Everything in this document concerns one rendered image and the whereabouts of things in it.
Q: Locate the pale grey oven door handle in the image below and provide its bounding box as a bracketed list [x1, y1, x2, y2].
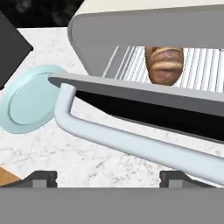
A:
[53, 83, 224, 186]

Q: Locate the silver oven wire rack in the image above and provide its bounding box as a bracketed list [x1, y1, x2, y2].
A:
[102, 45, 224, 94]

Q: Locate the grey toaster oven door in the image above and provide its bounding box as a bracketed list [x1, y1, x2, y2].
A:
[47, 73, 224, 144]

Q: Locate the pale blue round plate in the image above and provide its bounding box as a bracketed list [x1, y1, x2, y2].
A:
[0, 64, 68, 135]

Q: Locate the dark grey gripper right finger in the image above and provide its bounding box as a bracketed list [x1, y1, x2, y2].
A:
[159, 170, 216, 188]

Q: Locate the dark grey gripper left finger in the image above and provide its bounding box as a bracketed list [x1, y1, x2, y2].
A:
[3, 170, 59, 188]

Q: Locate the brown baguette bread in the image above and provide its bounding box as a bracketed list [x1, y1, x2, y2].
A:
[144, 46, 185, 87]

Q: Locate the black hob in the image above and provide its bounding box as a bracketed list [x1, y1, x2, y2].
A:
[0, 10, 34, 90]

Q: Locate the grey toaster oven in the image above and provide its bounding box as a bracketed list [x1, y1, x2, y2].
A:
[67, 3, 224, 78]

